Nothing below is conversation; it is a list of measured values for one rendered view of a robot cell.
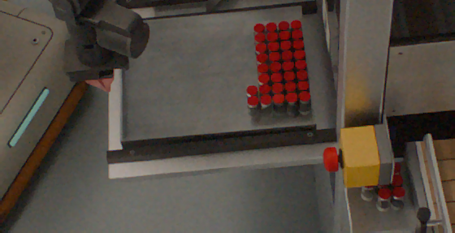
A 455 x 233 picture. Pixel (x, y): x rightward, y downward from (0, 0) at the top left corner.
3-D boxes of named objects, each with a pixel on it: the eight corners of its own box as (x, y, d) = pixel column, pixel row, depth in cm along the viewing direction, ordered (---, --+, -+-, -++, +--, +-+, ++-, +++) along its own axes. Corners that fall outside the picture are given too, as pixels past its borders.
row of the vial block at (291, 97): (289, 35, 186) (288, 19, 183) (299, 115, 177) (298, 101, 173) (278, 36, 187) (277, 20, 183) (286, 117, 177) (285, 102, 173)
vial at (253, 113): (260, 109, 178) (258, 94, 174) (261, 118, 177) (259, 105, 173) (247, 110, 178) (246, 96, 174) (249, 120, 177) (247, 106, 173)
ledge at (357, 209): (422, 164, 172) (422, 158, 171) (436, 232, 165) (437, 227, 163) (340, 171, 172) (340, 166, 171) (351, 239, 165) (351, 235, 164)
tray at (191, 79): (301, 17, 189) (301, 6, 186) (316, 134, 175) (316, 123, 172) (123, 33, 190) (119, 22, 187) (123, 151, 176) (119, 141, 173)
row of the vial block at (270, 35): (277, 36, 187) (276, 20, 183) (286, 117, 177) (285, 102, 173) (266, 36, 187) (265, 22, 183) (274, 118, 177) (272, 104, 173)
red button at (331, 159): (344, 153, 161) (345, 140, 158) (348, 174, 159) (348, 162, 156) (321, 155, 161) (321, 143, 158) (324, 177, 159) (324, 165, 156)
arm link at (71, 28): (74, -13, 152) (53, 14, 149) (112, 1, 149) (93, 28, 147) (84, 16, 157) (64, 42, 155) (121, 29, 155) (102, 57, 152)
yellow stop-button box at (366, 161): (383, 146, 163) (385, 122, 157) (390, 184, 159) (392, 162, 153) (336, 150, 164) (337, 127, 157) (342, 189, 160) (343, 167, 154)
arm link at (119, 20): (80, -47, 148) (47, -8, 143) (147, -24, 144) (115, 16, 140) (94, 9, 157) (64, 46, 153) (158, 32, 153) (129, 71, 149)
